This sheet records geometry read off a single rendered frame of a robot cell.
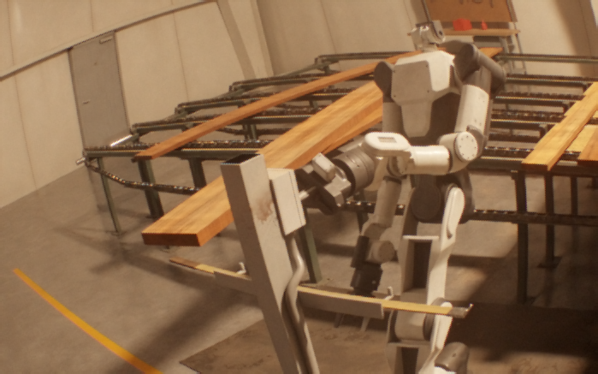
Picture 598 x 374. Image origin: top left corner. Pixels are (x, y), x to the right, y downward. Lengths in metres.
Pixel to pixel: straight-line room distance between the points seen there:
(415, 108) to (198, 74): 9.83
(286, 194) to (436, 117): 0.61
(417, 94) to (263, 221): 0.70
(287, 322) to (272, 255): 0.16
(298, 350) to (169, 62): 9.95
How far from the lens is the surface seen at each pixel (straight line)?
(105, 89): 10.30
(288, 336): 1.39
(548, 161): 2.35
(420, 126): 1.82
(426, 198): 1.82
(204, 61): 11.66
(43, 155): 9.88
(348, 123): 3.32
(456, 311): 1.16
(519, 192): 2.80
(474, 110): 1.69
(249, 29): 12.16
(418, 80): 1.83
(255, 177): 1.28
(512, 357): 2.65
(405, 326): 1.86
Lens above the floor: 1.59
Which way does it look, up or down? 15 degrees down
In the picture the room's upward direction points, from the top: 13 degrees counter-clockwise
